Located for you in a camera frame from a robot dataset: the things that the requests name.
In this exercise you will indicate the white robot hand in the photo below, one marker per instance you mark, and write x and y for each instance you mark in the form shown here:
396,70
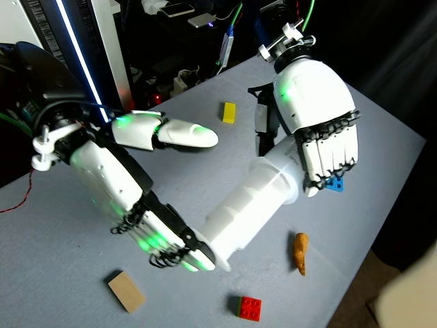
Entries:
314,99
102,171

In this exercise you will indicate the large clear plastic syringe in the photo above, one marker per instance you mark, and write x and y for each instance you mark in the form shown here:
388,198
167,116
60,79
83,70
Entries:
246,212

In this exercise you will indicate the yellow toy block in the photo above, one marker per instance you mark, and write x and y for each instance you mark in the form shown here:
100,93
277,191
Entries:
228,112

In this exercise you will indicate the blue four-hole toy block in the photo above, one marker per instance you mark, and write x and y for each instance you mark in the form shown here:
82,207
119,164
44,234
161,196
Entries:
336,186

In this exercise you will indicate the black curtain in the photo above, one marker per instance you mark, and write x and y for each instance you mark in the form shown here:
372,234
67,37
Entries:
392,51

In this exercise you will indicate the white adapter box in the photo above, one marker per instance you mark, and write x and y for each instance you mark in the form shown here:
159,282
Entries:
227,46

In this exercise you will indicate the grey table cloth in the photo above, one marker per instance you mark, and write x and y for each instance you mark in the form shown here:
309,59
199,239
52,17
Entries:
68,273

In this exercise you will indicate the white power strip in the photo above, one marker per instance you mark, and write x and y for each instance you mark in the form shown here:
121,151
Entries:
179,85

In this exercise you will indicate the tan wooden block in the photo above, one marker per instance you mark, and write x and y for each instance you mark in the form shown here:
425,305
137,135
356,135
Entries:
126,292

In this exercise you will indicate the white column with light strip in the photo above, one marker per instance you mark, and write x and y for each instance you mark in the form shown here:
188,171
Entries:
109,41

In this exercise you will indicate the silver power bank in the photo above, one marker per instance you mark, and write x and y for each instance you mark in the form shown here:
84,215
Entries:
201,20

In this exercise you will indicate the orange cone-shaped toy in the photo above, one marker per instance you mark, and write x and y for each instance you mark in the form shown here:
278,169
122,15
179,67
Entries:
300,249

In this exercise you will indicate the smartphone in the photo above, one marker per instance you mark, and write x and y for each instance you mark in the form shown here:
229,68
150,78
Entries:
177,9

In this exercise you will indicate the white crumpled tissue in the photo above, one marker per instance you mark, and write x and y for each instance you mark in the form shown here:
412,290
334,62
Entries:
153,5

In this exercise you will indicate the green toy brick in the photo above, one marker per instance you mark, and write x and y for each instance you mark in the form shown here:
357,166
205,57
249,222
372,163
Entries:
236,305

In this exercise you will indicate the red toy brick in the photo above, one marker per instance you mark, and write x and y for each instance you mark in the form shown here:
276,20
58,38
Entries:
250,308

